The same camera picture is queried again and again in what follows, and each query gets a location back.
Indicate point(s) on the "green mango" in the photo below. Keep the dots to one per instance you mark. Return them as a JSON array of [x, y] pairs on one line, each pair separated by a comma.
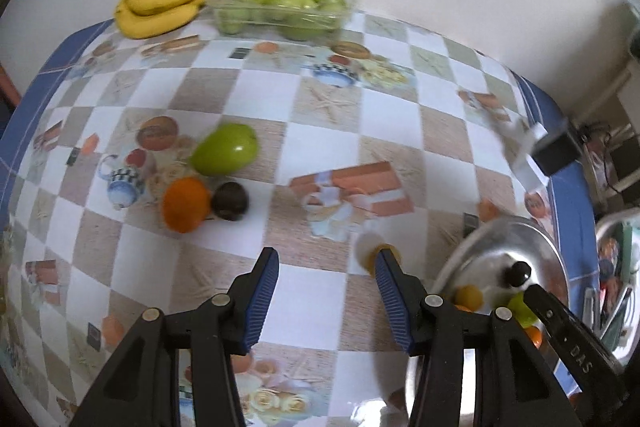
[[229, 148], [521, 312]]

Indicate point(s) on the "orange beside plum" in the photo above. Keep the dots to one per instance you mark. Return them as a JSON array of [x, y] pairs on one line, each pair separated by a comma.
[[185, 205]]

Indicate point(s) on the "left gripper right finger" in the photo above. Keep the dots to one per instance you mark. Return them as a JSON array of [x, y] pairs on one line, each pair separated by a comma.
[[514, 386]]

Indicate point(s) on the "white shelf unit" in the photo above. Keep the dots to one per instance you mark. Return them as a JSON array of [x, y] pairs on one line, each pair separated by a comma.
[[604, 125]]

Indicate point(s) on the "checkered picture tablecloth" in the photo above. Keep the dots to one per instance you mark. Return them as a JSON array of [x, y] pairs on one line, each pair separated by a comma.
[[389, 138]]

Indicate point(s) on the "clear box of green fruit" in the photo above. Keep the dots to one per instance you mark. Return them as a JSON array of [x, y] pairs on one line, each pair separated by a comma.
[[294, 20]]

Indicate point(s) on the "silver metal tray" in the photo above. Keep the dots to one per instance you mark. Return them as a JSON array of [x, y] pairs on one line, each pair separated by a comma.
[[482, 260]]

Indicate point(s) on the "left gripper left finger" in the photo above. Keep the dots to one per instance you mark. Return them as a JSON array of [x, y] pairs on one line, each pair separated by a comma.
[[138, 385]]

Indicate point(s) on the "brown kiwi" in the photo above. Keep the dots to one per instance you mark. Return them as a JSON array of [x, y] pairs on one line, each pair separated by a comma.
[[370, 258], [469, 296]]

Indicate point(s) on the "black power adapter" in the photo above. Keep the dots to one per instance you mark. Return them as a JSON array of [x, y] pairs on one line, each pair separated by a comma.
[[557, 150]]

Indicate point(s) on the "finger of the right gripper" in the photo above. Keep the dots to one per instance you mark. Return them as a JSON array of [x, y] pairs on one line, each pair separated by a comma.
[[598, 374]]

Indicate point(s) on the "dark plum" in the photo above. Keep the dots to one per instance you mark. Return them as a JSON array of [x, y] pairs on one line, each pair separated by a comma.
[[230, 201], [517, 274]]

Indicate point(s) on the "dark plum beside orange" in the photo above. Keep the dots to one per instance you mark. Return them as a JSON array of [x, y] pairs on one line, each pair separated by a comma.
[[230, 201]]

